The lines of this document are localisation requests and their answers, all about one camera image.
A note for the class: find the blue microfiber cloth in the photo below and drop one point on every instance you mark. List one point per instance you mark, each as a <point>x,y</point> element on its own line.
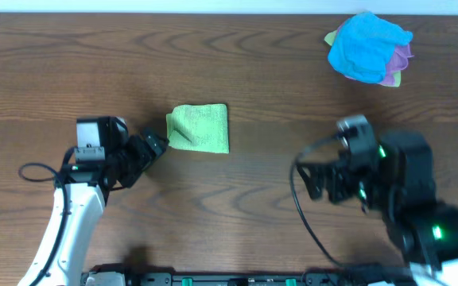
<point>366,45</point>

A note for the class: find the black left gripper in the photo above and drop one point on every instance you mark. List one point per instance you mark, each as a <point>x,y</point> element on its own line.
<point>149,152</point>

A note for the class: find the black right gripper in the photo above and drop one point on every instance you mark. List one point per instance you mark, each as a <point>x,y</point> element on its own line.
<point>335,172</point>

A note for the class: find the purple microfiber cloth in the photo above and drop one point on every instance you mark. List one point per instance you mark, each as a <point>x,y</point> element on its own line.
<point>398,63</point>

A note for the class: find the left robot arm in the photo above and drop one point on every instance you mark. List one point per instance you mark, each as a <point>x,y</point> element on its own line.
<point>106,158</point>

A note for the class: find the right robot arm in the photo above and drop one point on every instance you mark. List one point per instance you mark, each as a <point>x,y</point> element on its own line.
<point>393,175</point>

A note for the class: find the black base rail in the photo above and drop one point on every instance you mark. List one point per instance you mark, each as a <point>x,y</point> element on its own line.
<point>124,275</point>

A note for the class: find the green microfiber cloth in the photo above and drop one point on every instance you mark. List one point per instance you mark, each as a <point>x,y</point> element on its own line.
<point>199,128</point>

